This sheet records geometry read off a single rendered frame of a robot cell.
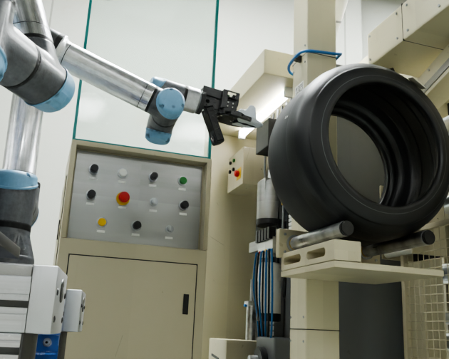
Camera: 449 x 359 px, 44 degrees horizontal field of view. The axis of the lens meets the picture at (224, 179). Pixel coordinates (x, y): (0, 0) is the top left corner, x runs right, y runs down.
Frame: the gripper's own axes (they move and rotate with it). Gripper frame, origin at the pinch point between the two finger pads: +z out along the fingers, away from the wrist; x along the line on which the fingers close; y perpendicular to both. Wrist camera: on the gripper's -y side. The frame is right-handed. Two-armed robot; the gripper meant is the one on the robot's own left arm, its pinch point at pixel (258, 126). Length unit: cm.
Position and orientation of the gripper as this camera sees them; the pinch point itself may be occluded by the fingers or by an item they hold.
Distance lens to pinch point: 171.8
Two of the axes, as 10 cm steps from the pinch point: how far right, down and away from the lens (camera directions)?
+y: 1.7, -9.5, 2.8
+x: -3.2, 2.2, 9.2
